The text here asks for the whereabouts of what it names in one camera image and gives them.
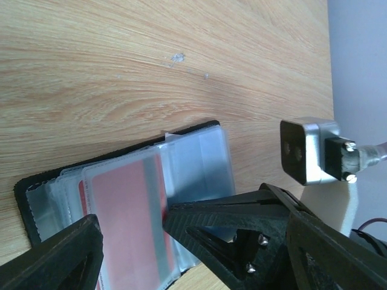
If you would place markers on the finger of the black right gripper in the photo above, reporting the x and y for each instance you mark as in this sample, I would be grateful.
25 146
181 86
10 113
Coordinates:
240 238

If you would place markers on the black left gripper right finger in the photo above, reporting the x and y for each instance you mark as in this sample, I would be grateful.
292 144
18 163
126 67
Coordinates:
325 251

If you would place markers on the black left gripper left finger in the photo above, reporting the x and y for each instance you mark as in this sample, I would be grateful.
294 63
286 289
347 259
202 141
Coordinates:
71 259

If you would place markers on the red card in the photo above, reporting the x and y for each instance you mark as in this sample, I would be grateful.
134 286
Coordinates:
127 195

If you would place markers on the black card holder wallet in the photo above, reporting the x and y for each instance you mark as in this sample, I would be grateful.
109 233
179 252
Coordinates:
196 166

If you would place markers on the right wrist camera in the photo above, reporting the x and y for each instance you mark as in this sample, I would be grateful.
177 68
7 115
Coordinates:
313 152

